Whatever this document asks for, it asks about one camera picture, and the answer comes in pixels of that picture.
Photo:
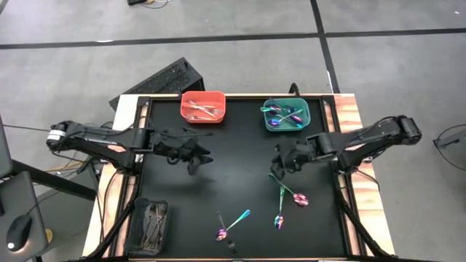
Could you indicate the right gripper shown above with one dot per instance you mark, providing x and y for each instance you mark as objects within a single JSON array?
[{"x": 295, "y": 154}]

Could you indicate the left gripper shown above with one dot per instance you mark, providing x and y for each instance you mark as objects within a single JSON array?
[{"x": 174, "y": 145}]

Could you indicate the black cutlery piece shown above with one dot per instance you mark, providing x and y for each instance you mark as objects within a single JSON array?
[
  {"x": 160, "y": 218},
  {"x": 157, "y": 222},
  {"x": 232, "y": 247},
  {"x": 148, "y": 225}
]

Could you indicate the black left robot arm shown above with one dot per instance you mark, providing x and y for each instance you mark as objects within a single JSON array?
[{"x": 94, "y": 136}]

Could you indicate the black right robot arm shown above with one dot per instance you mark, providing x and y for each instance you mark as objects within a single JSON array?
[{"x": 364, "y": 138}]

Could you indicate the black table mat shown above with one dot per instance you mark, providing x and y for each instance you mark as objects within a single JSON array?
[{"x": 247, "y": 174}]

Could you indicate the orange plastic bin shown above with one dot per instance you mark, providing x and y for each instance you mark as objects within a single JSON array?
[{"x": 202, "y": 122}]

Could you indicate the teal plastic bin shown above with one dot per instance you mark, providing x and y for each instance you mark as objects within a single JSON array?
[{"x": 284, "y": 128}]

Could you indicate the black perforated box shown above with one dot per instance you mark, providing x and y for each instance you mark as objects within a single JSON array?
[{"x": 164, "y": 82}]

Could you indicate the black plastic bin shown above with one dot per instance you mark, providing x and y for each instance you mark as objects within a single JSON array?
[{"x": 132, "y": 233}]

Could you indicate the black desk bar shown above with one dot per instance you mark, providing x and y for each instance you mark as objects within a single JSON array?
[{"x": 54, "y": 180}]

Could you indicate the small yellow floor disc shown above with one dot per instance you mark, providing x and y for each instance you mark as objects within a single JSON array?
[{"x": 50, "y": 236}]

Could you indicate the grey mouse pad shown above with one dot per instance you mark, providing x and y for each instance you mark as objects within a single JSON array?
[{"x": 22, "y": 196}]

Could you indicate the black computer mouse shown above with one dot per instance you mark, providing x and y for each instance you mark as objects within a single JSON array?
[{"x": 19, "y": 231}]

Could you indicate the dark grey monitor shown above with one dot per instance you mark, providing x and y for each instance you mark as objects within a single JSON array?
[{"x": 4, "y": 153}]

